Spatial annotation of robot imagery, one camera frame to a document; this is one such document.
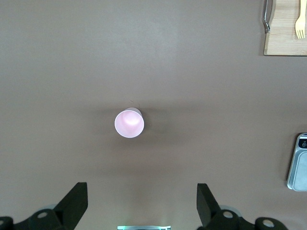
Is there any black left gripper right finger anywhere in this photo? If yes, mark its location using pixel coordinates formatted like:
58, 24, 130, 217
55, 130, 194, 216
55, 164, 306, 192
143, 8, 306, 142
196, 183, 291, 230

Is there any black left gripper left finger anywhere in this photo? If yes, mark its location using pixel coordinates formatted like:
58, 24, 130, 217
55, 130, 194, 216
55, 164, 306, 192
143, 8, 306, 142
0, 182, 88, 230

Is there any pink plastic cup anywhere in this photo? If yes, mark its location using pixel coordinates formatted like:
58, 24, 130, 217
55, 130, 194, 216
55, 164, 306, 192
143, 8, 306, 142
114, 107, 145, 138

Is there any silver digital kitchen scale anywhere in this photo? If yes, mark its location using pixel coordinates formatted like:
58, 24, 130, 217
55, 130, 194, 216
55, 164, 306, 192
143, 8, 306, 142
287, 133, 307, 192

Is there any bamboo cutting board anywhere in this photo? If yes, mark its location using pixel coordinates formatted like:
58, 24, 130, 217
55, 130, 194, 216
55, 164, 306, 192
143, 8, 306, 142
263, 0, 307, 57

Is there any yellow plastic fork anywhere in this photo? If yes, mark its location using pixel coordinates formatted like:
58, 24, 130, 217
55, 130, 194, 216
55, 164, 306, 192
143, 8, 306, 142
295, 0, 307, 40

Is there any metal cutting board handle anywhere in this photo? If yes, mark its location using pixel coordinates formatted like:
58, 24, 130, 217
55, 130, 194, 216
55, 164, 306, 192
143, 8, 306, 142
262, 0, 274, 34

